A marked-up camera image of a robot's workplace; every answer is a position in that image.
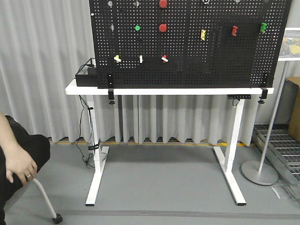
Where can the black table clamp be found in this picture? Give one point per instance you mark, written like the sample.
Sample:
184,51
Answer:
110,89
264,89

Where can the red push button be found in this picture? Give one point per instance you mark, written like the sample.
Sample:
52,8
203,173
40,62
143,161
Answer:
162,28
163,3

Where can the yellow toggle lever switch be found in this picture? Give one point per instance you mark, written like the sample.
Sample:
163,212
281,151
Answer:
203,35

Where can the yellow rotary selector switch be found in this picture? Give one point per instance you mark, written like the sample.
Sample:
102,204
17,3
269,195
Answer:
117,58

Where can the seated person's hand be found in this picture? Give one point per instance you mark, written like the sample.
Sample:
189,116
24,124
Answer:
21,164

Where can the grey round-base sign stand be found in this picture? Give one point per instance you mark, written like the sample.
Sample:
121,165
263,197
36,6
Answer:
259,172

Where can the white standing desk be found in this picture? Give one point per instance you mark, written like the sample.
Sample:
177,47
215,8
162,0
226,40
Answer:
225,160

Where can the grey chair leg with caster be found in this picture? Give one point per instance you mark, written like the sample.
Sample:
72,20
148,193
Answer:
56,217

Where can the red rotary selector switch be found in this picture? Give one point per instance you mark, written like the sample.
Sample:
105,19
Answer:
164,58

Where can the white framed poster sign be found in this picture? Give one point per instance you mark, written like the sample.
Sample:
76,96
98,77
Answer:
290,47

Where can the right black table clamp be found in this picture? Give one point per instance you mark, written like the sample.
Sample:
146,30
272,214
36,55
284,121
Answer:
264,89

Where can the black electronics box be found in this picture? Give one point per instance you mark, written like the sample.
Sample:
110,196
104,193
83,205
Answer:
86,76

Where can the left black table clamp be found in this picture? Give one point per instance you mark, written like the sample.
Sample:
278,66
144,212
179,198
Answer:
110,89

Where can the upper red push button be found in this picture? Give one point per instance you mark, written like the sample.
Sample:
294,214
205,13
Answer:
163,3

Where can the red toggle lever switch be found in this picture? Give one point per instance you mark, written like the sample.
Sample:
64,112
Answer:
234,30

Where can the seated person's forearm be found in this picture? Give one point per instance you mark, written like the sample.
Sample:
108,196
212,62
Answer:
7,139

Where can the metal floor grating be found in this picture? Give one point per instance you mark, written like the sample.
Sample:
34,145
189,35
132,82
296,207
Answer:
283,154

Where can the brown cardboard box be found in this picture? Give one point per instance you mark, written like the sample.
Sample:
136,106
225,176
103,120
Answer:
294,124

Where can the desk height control panel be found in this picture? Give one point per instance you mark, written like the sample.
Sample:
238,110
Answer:
239,97

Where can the lower red push button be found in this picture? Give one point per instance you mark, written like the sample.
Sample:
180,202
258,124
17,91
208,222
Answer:
162,28

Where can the green toggle lever switch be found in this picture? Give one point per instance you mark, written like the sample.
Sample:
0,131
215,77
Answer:
263,27

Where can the grey pleated curtain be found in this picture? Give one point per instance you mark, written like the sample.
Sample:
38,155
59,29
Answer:
42,45

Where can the black perforated pegboard panel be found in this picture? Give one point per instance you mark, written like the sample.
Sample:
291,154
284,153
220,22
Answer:
221,61

